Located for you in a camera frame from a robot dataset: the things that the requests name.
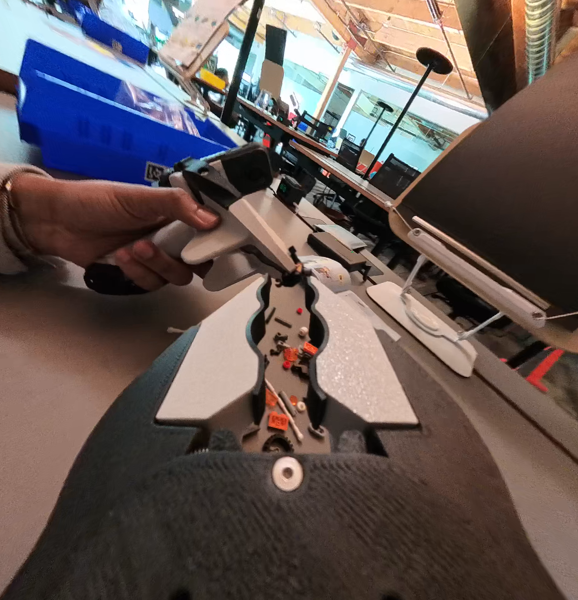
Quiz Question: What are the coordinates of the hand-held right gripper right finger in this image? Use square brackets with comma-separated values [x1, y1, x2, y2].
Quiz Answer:
[306, 276, 420, 429]

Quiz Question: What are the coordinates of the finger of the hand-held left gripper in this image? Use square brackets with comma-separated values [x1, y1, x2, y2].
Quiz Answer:
[180, 189, 300, 276]
[202, 252, 272, 293]

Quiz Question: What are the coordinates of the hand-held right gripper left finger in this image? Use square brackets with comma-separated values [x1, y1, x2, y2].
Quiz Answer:
[155, 276, 272, 428]

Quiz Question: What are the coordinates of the black lego assembly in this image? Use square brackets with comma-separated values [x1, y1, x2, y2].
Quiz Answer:
[276, 246, 309, 288]

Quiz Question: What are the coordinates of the pile of lego pieces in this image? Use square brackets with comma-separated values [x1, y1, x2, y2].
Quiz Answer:
[263, 306, 328, 454]

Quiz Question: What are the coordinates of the person's left hand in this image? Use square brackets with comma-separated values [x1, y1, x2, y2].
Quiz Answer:
[11, 172, 222, 292]

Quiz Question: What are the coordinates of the black cube charger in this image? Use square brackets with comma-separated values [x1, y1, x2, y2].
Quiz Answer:
[274, 174, 316, 208]

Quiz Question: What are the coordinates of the white instruction booklet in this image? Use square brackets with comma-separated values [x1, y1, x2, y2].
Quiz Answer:
[338, 290, 403, 342]

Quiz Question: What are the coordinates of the silver flat device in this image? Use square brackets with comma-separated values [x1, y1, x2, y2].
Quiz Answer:
[314, 223, 367, 250]

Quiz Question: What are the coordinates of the black power adapter box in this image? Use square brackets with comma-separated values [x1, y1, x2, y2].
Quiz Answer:
[307, 231, 372, 273]

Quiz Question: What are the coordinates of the white monitor stand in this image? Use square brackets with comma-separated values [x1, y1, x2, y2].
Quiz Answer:
[366, 215, 552, 378]

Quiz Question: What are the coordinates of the long wooden table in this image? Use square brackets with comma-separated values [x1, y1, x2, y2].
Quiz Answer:
[235, 96, 397, 209]

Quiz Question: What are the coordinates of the white plastic bag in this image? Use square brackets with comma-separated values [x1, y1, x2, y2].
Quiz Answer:
[298, 255, 353, 294]

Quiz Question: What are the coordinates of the tall cardboard box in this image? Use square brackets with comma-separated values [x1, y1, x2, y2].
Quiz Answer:
[260, 24, 289, 97]

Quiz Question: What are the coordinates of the black office chair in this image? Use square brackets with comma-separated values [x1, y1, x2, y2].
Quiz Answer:
[369, 153, 422, 199]

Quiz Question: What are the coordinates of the large blue plastic bin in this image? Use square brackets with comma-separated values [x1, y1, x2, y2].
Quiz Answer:
[16, 39, 239, 187]

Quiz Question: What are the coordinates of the thin black floor lamp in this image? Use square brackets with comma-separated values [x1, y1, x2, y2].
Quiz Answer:
[363, 100, 395, 147]

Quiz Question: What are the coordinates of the small blue plastic bin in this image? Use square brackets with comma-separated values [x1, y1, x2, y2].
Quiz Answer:
[80, 11, 152, 65]

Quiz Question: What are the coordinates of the black monitor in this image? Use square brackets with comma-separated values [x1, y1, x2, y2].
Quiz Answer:
[388, 47, 578, 354]

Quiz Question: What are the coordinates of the black vertical post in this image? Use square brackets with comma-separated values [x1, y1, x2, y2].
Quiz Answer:
[220, 0, 266, 128]

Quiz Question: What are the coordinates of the thin wrist bracelet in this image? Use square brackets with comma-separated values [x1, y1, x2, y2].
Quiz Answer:
[0, 170, 37, 258]

